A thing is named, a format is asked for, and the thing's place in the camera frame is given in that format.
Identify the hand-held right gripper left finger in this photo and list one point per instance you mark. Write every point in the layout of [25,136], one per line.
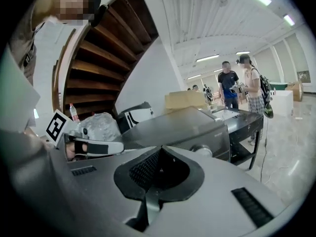
[93,194]

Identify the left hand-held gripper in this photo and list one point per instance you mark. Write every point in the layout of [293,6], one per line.
[58,126]

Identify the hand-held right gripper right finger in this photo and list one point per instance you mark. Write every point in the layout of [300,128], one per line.
[217,201]

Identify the dark washing machine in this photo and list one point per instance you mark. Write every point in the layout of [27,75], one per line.
[177,127]

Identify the person's left hand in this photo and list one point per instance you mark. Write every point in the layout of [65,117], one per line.
[70,153]

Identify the plastic-wrapped black appliance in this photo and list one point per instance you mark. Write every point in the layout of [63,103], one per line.
[101,126]

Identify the red label water bottle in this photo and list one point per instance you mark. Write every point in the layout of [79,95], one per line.
[74,113]

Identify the white and black device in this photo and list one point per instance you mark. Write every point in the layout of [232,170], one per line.
[138,113]

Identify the black table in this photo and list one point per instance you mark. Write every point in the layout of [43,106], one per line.
[247,122]

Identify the wooden stairs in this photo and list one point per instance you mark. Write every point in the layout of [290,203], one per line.
[108,58]

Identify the brown cardboard box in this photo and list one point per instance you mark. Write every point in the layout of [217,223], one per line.
[185,100]

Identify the white foam block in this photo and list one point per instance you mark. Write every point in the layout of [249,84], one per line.
[282,102]

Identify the black and green backpack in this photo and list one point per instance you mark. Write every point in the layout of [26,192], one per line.
[266,92]

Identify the large cardboard box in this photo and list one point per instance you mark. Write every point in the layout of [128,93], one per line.
[296,91]

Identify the person's head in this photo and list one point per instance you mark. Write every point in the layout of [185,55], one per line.
[74,1]

